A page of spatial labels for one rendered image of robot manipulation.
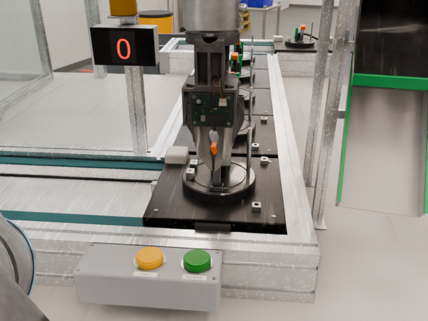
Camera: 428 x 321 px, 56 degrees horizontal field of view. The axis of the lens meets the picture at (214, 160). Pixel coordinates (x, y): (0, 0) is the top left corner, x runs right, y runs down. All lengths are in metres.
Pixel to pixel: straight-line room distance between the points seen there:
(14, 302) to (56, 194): 0.64
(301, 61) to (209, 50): 1.41
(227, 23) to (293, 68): 1.40
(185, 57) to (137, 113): 1.05
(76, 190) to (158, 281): 0.38
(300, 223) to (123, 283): 0.31
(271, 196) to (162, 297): 0.27
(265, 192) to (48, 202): 0.44
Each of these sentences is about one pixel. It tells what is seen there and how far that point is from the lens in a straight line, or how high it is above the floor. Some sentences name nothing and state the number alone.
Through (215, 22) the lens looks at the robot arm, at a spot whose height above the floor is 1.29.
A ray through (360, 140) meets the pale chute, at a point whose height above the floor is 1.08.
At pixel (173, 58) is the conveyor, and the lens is 1.92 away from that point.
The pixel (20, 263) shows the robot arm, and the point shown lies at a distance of 0.38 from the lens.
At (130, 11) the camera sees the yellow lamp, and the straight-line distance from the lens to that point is 0.81.
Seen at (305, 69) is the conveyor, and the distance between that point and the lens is 1.92.
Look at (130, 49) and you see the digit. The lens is 0.81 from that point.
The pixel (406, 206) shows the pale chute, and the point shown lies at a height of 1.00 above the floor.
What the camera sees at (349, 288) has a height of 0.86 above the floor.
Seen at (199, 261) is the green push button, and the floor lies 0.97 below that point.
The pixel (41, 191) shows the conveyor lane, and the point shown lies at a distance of 0.93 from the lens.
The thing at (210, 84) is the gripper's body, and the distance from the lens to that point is 0.52.
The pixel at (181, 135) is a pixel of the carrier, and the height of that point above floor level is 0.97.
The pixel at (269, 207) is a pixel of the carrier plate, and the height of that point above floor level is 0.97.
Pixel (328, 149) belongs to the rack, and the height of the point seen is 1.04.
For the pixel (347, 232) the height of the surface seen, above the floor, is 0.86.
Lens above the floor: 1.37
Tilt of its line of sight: 27 degrees down
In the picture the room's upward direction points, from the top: straight up
